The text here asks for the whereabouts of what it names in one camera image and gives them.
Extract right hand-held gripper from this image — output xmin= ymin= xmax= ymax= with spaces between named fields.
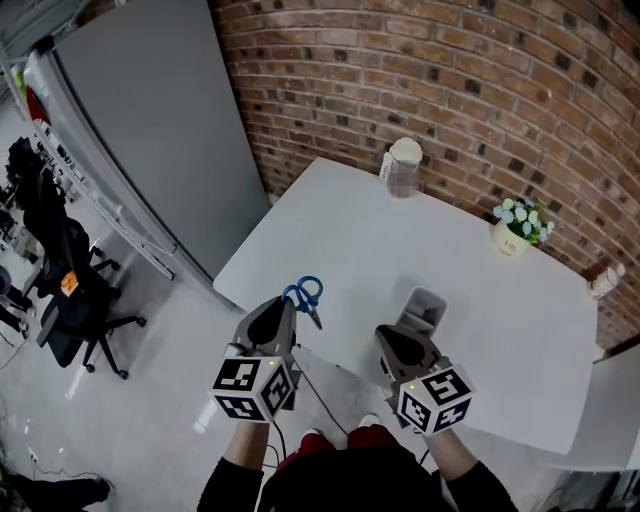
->
xmin=375 ymin=324 xmax=475 ymax=436

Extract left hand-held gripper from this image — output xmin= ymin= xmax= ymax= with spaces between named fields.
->
xmin=208 ymin=295 xmax=301 ymax=425

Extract grey plastic pen holder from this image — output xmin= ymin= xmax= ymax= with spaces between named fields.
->
xmin=397 ymin=285 xmax=449 ymax=337

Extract blue-handled scissors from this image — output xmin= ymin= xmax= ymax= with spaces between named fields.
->
xmin=281 ymin=274 xmax=325 ymax=331

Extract person's left forearm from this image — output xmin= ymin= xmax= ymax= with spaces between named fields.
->
xmin=197 ymin=422 xmax=274 ymax=512

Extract person's right forearm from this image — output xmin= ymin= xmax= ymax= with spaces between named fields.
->
xmin=427 ymin=429 xmax=519 ymax=512

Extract person's red trousers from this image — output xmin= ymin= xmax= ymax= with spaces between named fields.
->
xmin=274 ymin=423 xmax=416 ymax=474

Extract white desk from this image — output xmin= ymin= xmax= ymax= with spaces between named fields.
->
xmin=212 ymin=155 xmax=601 ymax=456

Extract person's black top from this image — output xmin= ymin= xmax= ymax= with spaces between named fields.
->
xmin=197 ymin=447 xmax=521 ymax=512

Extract white pot with flowers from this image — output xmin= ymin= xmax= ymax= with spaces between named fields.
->
xmin=490 ymin=197 xmax=556 ymax=259

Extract metal shelf rack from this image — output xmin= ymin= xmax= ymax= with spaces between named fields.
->
xmin=0 ymin=0 xmax=176 ymax=281

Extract patterned jar with white lid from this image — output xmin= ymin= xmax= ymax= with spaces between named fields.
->
xmin=379 ymin=136 xmax=424 ymax=200

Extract black office chair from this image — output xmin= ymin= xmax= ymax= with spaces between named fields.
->
xmin=7 ymin=137 xmax=147 ymax=381

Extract small white bottle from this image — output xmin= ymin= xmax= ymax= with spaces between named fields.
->
xmin=588 ymin=262 xmax=627 ymax=300

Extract white cabinet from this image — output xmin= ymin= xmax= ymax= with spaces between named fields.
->
xmin=549 ymin=339 xmax=640 ymax=474

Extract grey refrigerator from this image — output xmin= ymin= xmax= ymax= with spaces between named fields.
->
xmin=22 ymin=0 xmax=274 ymax=286

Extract red sticker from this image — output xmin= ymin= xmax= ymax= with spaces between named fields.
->
xmin=25 ymin=87 xmax=46 ymax=124

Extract black cable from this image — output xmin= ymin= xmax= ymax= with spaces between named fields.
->
xmin=269 ymin=344 xmax=351 ymax=469

